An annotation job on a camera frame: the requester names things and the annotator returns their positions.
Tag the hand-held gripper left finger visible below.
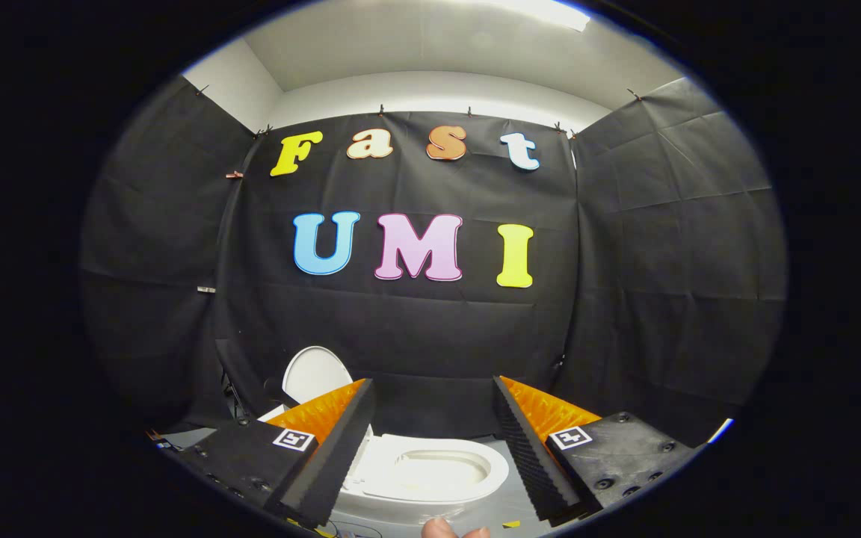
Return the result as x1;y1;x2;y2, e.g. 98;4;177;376
158;378;377;530

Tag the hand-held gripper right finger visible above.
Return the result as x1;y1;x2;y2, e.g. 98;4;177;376
492;375;704;524

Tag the white toilet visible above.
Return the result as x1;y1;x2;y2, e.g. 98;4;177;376
259;402;510;525

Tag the white toilet lid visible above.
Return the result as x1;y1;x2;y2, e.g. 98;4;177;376
282;345;354;408

